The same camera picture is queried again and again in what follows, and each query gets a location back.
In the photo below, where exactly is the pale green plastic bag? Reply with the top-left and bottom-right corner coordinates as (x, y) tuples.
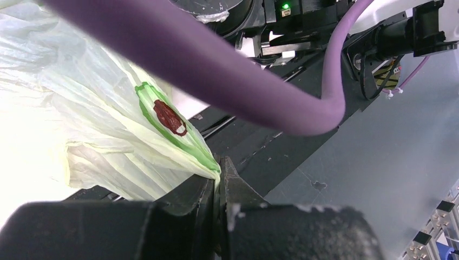
(1, 1), (221, 200)

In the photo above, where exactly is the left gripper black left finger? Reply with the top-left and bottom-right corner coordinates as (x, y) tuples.
(1, 175), (214, 259)

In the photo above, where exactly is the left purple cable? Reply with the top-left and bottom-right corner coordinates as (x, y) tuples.
(41, 0), (376, 137)

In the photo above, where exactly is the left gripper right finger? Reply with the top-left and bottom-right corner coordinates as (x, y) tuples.
(219, 157), (384, 259)

